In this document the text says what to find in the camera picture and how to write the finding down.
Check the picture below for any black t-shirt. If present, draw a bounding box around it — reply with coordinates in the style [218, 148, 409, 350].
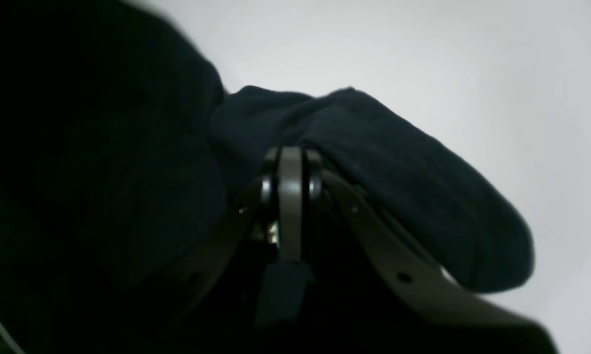
[0, 0, 534, 354]

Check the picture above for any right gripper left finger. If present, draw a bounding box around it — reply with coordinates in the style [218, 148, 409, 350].
[168, 147, 304, 325]

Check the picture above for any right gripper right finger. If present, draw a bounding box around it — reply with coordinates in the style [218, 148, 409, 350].
[303, 150, 557, 354]

